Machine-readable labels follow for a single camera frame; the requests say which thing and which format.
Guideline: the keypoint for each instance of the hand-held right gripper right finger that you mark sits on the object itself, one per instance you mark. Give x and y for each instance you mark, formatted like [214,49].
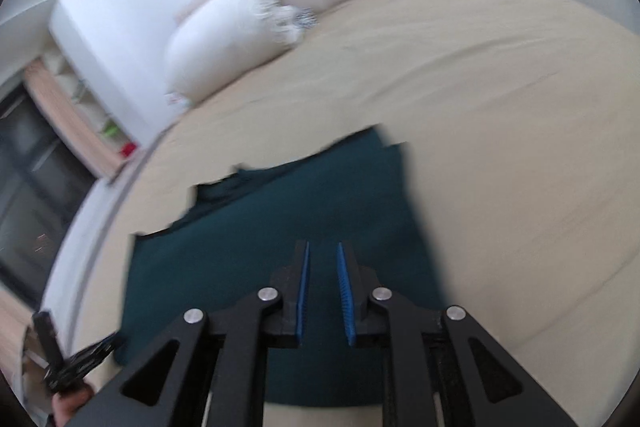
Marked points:
[345,292]

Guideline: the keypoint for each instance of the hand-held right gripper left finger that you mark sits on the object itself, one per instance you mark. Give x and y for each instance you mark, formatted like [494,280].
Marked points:
[302,292]

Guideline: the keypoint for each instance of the beige bed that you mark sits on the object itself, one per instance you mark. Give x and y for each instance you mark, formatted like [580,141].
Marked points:
[500,107]

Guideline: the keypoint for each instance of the white pillow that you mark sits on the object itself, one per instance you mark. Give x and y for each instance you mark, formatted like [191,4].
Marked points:
[220,37]

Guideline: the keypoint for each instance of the dark green garment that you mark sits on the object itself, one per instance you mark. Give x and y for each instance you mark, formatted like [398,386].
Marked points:
[300,197]

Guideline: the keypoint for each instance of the green bottle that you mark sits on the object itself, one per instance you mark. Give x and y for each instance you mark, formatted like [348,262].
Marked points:
[110,128]

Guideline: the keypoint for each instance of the red box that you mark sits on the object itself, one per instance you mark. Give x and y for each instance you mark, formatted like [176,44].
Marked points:
[128,151]

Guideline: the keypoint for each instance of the black white striped item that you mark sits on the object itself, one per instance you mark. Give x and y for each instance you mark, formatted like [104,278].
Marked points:
[306,19]

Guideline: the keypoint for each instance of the person's left hand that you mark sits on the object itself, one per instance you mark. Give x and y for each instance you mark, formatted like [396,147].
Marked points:
[70,407]

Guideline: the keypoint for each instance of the wooden shelf unit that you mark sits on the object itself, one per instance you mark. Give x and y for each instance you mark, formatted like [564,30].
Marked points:
[60,112]

